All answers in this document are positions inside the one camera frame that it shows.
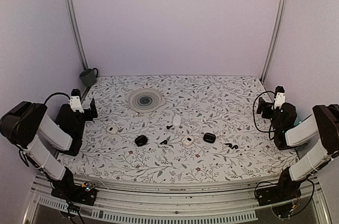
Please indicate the white spiral ceramic plate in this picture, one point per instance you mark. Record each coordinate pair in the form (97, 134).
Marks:
(145, 100)

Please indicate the left aluminium frame post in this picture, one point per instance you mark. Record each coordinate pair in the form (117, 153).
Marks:
(76, 33)

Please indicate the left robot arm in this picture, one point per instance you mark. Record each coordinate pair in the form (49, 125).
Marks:
(27, 124)

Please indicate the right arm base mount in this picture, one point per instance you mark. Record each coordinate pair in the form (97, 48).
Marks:
(276, 193)

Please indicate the right aluminium frame post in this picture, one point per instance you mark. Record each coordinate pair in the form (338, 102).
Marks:
(273, 40)

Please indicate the aluminium frame post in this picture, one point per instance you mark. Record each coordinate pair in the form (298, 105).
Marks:
(273, 40)
(76, 33)

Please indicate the white open earbud case left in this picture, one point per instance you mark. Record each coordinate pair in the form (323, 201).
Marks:
(112, 130)

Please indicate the aluminium front rail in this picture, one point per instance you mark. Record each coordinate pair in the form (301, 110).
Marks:
(211, 202)

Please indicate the black open case left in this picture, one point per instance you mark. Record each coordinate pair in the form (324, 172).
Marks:
(141, 140)

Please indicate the black charging case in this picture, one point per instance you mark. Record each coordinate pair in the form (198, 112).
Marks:
(209, 138)

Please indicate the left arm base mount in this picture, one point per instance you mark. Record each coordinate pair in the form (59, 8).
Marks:
(74, 193)

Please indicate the white closed earbud case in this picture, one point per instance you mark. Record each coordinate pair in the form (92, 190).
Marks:
(176, 120)

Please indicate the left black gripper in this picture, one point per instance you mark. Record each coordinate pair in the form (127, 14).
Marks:
(94, 114)

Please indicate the grey mug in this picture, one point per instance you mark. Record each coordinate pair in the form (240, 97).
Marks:
(89, 76)

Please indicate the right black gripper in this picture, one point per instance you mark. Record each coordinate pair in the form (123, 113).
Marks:
(261, 105)

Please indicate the white open earbud case centre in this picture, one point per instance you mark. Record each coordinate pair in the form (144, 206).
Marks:
(188, 141)

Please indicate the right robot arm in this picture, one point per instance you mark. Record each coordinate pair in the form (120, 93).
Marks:
(323, 122)

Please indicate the floral patterned table mat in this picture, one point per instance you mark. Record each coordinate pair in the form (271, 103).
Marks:
(221, 105)

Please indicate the white open earbud case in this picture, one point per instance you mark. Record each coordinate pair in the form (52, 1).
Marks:
(188, 141)
(112, 130)

